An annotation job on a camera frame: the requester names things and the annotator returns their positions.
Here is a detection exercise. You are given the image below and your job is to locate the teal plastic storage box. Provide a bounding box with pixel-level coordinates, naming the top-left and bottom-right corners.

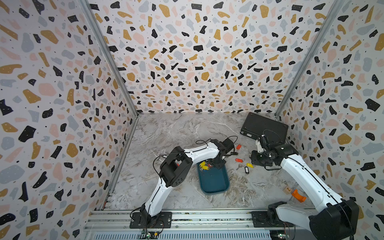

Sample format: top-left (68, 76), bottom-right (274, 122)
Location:
top-left (198, 162), bottom-right (230, 195)

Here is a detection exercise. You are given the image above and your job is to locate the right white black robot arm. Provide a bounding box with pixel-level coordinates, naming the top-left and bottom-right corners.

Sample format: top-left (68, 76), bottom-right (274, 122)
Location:
top-left (250, 144), bottom-right (359, 240)

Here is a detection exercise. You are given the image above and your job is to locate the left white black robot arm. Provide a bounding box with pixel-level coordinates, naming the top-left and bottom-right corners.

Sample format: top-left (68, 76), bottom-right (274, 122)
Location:
top-left (130, 138), bottom-right (235, 230)

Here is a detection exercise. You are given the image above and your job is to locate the black hard case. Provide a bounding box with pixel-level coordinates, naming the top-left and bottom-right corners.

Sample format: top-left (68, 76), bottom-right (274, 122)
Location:
top-left (240, 113), bottom-right (288, 143)

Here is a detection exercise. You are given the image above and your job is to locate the small wooden number block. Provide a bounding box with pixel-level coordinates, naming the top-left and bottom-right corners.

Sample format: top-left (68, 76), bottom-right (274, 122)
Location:
top-left (283, 186), bottom-right (292, 195)

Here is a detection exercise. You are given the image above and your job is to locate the orange plastic piece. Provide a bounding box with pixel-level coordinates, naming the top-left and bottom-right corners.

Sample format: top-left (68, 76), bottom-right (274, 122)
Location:
top-left (292, 190), bottom-right (307, 203)

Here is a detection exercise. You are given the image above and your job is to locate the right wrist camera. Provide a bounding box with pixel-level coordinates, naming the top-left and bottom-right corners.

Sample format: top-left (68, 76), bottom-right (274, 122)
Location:
top-left (256, 134), bottom-right (270, 153)

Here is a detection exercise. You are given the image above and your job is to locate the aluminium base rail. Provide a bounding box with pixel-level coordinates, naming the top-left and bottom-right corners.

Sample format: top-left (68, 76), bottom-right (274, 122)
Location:
top-left (82, 209), bottom-right (315, 240)

